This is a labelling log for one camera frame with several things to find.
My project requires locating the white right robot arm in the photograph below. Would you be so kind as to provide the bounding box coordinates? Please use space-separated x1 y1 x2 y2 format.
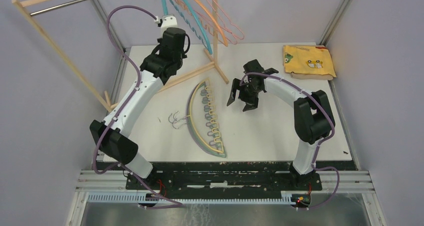
227 60 336 190

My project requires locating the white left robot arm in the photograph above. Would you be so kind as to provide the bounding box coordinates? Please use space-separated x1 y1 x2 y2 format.
89 27 190 189

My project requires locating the white slotted cable duct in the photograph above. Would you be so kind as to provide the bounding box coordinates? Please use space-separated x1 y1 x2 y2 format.
87 191 298 206

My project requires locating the purple plastic hanger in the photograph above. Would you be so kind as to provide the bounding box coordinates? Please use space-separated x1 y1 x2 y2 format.
168 82 220 156

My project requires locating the green plastic hanger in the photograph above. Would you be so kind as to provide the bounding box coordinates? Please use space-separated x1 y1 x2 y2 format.
186 81 227 158

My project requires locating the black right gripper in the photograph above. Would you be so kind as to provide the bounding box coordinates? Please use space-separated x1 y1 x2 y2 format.
227 78 262 112

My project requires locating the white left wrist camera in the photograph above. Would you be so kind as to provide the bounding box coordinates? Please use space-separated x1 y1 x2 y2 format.
154 15 178 33

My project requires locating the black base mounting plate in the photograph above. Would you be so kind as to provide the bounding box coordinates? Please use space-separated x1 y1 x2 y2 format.
96 161 323 200

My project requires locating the pink wire hanger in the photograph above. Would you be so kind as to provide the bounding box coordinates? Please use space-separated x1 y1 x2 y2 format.
189 0 245 46

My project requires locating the blue wavy plastic hanger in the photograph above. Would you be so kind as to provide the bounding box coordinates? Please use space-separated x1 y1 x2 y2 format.
166 0 213 55

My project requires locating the orange wavy plastic hanger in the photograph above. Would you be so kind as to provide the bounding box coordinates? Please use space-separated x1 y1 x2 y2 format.
168 0 230 53

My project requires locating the yellow printed folded cloth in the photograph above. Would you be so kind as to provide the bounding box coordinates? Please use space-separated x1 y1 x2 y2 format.
282 45 337 81

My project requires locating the metal hanging rod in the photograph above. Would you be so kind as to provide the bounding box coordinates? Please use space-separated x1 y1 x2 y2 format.
29 0 89 17

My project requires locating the yellow plastic hanger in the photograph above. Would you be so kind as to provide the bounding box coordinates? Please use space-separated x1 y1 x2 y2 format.
193 78 213 140

